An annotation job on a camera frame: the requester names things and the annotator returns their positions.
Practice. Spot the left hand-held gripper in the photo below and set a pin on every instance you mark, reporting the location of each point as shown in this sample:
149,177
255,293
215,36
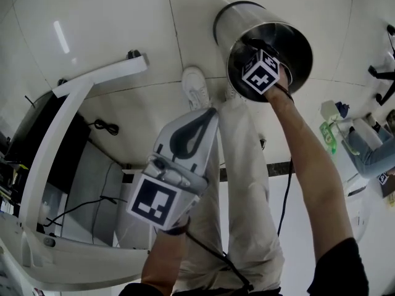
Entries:
154,202

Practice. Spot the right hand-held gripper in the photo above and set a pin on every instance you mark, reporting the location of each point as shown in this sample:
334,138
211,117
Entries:
259,79

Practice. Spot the round steel trash bin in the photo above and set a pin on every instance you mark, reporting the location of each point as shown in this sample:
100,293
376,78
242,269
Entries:
247,20

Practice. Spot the person's left forearm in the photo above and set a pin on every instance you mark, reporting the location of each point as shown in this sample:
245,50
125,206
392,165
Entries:
163,257

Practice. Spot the person's right forearm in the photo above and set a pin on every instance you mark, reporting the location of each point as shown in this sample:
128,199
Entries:
308,165

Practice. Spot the person's right white shoe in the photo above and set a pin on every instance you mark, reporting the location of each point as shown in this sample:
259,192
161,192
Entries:
233,94

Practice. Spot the person's white shoe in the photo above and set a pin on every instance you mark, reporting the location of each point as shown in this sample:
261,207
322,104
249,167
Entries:
196,88
233,94

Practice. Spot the person's left white shoe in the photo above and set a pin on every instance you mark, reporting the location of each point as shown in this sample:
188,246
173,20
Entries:
196,88

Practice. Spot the small white container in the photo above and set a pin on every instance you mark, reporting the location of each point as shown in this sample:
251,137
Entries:
328,109

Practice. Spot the black wristwatch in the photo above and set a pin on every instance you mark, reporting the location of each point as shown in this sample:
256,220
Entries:
177,230

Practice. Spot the purple cloth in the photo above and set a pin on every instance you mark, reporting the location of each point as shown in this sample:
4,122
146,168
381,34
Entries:
342,108

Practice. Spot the green bottle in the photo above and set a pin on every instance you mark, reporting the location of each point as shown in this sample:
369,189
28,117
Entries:
328,137

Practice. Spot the black office chair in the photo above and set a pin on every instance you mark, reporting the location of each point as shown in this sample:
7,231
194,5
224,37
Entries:
381,73

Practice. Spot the black computer case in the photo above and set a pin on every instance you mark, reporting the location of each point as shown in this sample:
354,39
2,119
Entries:
61,140

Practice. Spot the white appliance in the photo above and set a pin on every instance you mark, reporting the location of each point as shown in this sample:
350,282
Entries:
361,214

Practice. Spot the person's black printed shirt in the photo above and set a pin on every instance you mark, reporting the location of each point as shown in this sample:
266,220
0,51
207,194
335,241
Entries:
342,270

